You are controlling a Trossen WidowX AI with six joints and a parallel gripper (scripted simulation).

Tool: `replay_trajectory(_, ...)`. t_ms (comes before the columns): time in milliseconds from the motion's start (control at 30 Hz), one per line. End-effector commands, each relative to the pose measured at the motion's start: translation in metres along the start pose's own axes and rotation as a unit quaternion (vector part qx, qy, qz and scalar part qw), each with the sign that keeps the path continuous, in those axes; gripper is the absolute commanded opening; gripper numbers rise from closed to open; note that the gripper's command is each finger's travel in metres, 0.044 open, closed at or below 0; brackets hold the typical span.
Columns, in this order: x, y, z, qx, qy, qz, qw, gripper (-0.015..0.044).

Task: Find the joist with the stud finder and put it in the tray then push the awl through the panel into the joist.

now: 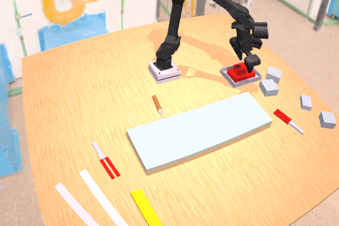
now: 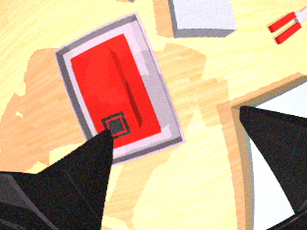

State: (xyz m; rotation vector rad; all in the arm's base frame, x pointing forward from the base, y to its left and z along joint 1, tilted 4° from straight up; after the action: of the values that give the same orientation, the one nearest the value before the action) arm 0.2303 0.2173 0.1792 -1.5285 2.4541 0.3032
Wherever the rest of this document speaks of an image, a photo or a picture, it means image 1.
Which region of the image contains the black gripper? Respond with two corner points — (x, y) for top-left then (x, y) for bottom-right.
(229, 36), (261, 73)

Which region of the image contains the yellow rectangular bar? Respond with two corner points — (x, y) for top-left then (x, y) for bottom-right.
(131, 189), (163, 226)

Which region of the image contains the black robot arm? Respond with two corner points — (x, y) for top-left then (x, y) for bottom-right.
(153, 0), (268, 71)

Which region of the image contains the white flat strip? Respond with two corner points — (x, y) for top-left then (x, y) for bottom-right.
(55, 182), (99, 226)
(79, 169), (129, 226)

